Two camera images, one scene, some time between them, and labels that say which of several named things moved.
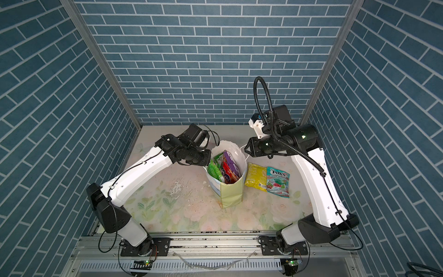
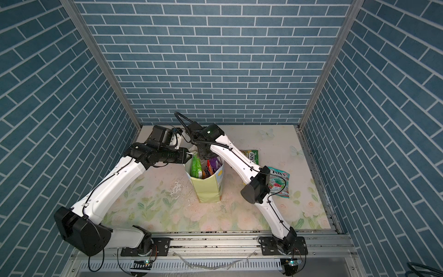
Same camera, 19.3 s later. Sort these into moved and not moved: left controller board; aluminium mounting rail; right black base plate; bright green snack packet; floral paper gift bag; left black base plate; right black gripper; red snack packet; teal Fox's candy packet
Moved: bright green snack packet; floral paper gift bag; red snack packet; right black gripper
Not moved: left black base plate; teal Fox's candy packet; right black base plate; left controller board; aluminium mounting rail
